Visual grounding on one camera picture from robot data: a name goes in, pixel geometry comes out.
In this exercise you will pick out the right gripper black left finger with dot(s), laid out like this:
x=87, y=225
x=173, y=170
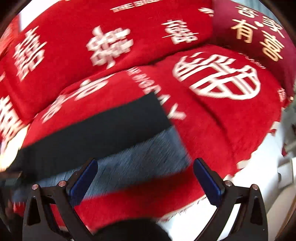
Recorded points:
x=39, y=222

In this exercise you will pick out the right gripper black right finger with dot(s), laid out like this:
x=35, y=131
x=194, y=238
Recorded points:
x=251, y=220

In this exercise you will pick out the black pants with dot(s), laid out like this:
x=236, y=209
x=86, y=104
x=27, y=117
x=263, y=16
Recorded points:
x=117, y=129

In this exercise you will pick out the grey patterned garment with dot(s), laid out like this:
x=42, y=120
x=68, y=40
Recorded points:
x=160, y=156

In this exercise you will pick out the white bed sheet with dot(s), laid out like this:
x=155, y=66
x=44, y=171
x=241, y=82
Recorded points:
x=267, y=168

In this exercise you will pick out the red quilt with white characters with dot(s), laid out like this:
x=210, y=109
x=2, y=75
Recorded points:
x=221, y=104

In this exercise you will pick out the red pillow with white characters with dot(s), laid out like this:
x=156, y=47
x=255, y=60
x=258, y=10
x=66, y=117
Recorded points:
x=73, y=40

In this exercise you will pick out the dark red cushion gold characters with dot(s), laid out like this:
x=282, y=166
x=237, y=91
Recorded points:
x=247, y=31

